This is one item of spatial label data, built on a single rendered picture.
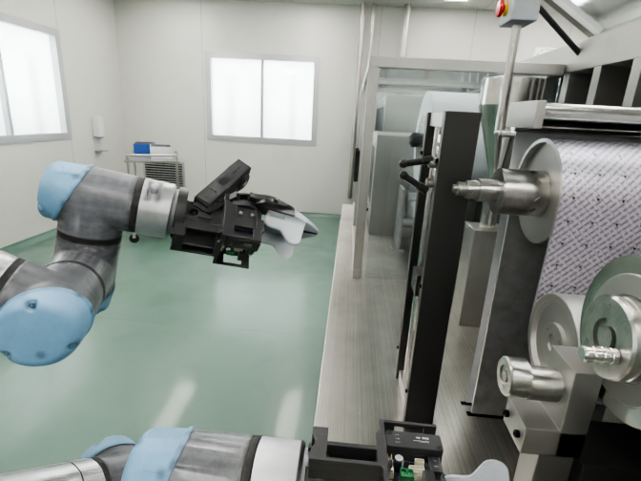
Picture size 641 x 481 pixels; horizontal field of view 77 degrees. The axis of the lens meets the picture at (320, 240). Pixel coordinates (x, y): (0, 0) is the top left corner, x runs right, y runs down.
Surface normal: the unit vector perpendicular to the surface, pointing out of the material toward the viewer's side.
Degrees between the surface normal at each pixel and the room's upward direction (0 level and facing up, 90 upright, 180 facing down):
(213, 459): 22
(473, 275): 90
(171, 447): 12
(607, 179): 63
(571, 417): 90
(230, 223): 39
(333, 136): 90
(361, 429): 0
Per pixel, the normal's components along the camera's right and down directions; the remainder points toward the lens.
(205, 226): 0.38, -0.58
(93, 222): 0.45, 0.33
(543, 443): -0.07, 0.29
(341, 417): 0.05, -0.95
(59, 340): 0.26, 0.29
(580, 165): -0.03, -0.39
